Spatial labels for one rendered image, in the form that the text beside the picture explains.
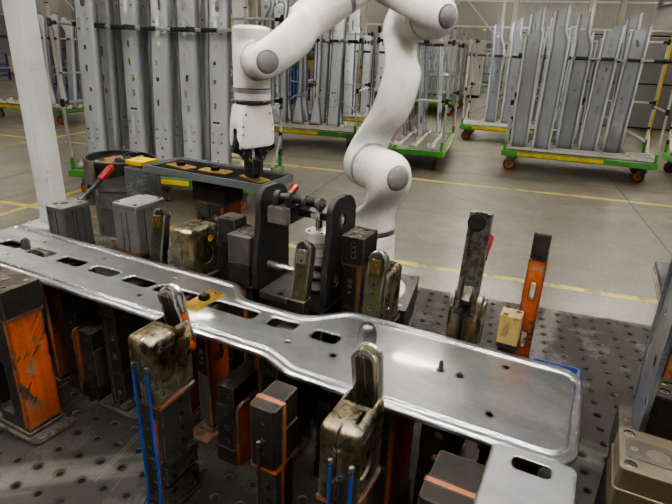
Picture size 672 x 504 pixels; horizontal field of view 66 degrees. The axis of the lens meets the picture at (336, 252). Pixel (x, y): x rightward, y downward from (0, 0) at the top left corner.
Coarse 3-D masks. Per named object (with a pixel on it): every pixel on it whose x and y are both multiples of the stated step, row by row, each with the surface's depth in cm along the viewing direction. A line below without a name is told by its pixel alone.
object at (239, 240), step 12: (240, 228) 116; (252, 228) 117; (228, 240) 113; (240, 240) 111; (252, 240) 111; (228, 252) 114; (240, 252) 112; (240, 264) 113; (240, 276) 114; (252, 276) 113; (252, 288) 114; (252, 300) 116; (240, 312) 119; (252, 312) 118; (240, 360) 124
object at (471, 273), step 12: (480, 216) 83; (492, 216) 86; (468, 228) 87; (480, 228) 83; (468, 240) 87; (480, 240) 87; (468, 252) 88; (480, 252) 87; (468, 264) 89; (480, 264) 87; (468, 276) 89; (480, 276) 87; (480, 288) 89; (456, 300) 90
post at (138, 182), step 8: (128, 168) 140; (136, 168) 140; (128, 176) 141; (136, 176) 140; (144, 176) 139; (152, 176) 142; (160, 176) 145; (128, 184) 142; (136, 184) 141; (144, 184) 140; (152, 184) 142; (160, 184) 145; (128, 192) 143; (136, 192) 142; (144, 192) 141; (152, 192) 143; (160, 192) 146
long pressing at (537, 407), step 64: (0, 256) 116; (64, 256) 117; (128, 256) 118; (192, 320) 92; (256, 320) 93; (320, 320) 94; (384, 320) 94; (320, 384) 77; (384, 384) 76; (448, 384) 77; (512, 384) 78; (576, 384) 79; (576, 448) 66
